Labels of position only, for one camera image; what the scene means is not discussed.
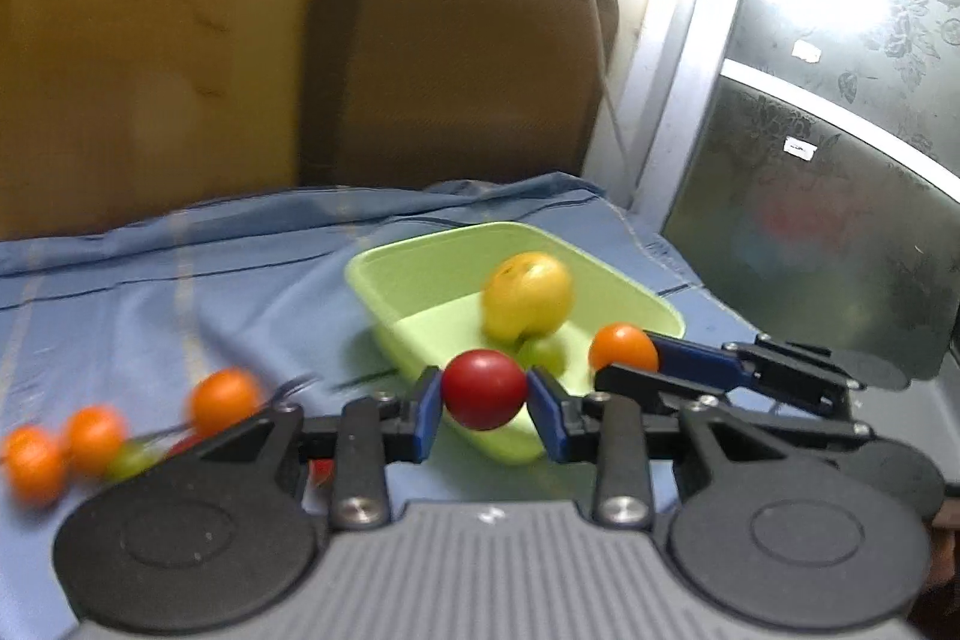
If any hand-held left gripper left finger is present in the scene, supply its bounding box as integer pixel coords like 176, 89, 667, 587
191, 366, 445, 530

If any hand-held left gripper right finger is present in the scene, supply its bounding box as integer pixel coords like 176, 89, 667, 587
527, 368, 785, 530

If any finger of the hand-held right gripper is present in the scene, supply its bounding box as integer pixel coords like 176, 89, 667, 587
595, 364, 877, 444
643, 331, 862, 417

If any orange tangerine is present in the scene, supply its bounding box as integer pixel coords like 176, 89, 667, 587
64, 405, 128, 478
3, 426, 68, 507
190, 368, 265, 438
589, 323, 659, 378

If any light green plastic basin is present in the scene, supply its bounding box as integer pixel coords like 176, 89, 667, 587
345, 221, 686, 465

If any green round fruit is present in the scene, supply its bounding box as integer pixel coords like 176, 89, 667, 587
517, 332, 567, 378

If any yellow lemon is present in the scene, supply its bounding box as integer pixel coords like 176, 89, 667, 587
481, 251, 575, 342

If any blue striped bed sheet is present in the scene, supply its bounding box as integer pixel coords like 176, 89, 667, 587
0, 171, 766, 640

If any small green fruit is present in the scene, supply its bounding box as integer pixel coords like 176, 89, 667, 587
105, 439, 164, 482

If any brown cushion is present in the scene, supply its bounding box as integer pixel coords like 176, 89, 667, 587
298, 0, 621, 190

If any wooden board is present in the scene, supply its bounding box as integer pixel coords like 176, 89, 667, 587
0, 0, 362, 241

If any white window frame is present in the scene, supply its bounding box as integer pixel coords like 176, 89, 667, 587
583, 0, 760, 236

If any white cable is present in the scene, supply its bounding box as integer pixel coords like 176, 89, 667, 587
564, 0, 640, 208

